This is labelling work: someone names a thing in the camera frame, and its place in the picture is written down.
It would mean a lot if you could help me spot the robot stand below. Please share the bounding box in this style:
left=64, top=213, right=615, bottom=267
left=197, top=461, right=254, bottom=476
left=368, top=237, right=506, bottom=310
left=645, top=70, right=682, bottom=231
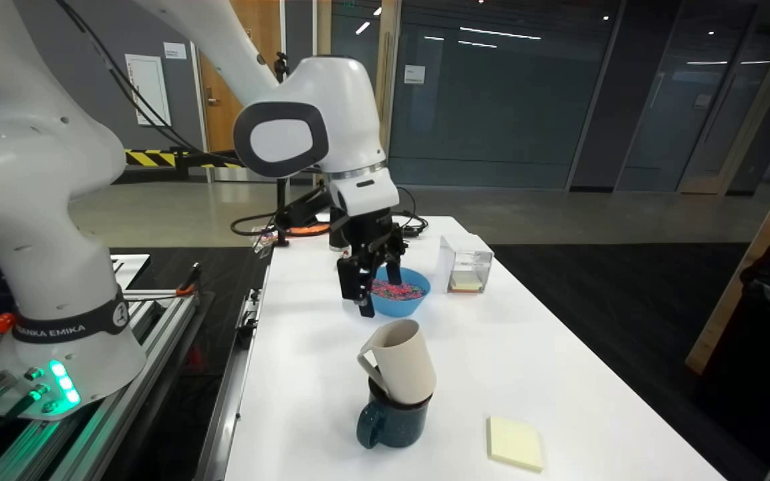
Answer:
left=0, top=249, right=273, bottom=481

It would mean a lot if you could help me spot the wooden panel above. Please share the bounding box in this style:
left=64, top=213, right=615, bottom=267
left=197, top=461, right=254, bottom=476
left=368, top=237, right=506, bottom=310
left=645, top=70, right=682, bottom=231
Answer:
left=684, top=137, right=770, bottom=376

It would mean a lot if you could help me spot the wooden door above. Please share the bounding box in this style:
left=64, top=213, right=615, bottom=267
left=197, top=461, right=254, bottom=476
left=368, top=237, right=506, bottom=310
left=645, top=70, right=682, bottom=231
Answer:
left=197, top=0, right=287, bottom=182

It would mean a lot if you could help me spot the dark green mug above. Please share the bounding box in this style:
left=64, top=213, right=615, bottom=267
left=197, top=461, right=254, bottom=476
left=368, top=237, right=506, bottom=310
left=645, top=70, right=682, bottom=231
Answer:
left=356, top=379, right=433, bottom=450

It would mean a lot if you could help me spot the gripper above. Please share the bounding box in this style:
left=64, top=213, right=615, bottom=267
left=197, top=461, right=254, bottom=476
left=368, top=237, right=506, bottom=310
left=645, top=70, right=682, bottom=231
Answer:
left=330, top=207, right=408, bottom=319

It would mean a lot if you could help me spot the blue bowl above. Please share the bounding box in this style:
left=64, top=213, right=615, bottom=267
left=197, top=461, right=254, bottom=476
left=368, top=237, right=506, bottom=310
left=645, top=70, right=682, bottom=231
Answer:
left=366, top=267, right=432, bottom=319

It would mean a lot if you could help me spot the white mug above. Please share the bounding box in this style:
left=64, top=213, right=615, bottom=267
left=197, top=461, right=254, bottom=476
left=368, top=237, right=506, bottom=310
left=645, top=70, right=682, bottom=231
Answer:
left=357, top=319, right=437, bottom=406

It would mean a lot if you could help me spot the yellow black striped barrier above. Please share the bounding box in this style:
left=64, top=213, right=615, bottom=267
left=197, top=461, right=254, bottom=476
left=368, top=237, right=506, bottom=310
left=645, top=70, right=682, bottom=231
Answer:
left=124, top=148, right=247, bottom=170

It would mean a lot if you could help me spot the white wall panel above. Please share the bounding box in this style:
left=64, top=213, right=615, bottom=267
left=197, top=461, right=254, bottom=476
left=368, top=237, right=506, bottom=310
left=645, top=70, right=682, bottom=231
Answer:
left=124, top=53, right=172, bottom=128

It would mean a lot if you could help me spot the heap of colourful beads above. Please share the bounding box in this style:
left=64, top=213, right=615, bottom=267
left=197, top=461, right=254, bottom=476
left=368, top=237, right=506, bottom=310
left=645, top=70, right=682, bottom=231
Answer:
left=372, top=279, right=426, bottom=301

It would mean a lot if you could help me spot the orange handled clamp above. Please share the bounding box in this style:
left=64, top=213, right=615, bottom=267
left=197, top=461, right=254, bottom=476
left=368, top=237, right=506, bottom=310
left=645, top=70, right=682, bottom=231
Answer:
left=124, top=263, right=203, bottom=301

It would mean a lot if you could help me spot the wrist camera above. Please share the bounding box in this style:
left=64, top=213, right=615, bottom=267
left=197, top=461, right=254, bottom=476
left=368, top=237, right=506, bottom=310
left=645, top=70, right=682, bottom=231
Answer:
left=275, top=189, right=334, bottom=232

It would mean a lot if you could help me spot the camera on mount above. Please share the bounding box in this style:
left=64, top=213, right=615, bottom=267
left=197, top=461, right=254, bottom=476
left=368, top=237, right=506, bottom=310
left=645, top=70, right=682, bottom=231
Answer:
left=270, top=51, right=293, bottom=249

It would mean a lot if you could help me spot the sticky notes stack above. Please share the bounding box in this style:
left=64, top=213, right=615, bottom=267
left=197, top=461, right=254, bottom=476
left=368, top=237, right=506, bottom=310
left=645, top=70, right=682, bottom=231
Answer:
left=450, top=270, right=487, bottom=293

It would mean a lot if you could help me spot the yellow sticky note pad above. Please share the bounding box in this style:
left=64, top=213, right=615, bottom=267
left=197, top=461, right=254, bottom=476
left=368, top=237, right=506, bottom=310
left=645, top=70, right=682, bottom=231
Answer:
left=487, top=415, right=545, bottom=474

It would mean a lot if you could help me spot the clear plastic box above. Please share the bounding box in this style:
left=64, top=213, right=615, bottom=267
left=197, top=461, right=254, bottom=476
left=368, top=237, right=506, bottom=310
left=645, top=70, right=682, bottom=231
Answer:
left=439, top=233, right=495, bottom=295

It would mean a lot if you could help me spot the white sheet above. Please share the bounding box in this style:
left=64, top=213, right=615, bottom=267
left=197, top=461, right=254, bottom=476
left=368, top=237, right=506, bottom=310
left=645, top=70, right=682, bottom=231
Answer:
left=108, top=253, right=152, bottom=292

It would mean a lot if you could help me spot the black cable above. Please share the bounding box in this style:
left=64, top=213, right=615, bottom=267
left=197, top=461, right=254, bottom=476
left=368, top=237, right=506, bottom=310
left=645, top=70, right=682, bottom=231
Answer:
left=229, top=212, right=280, bottom=238

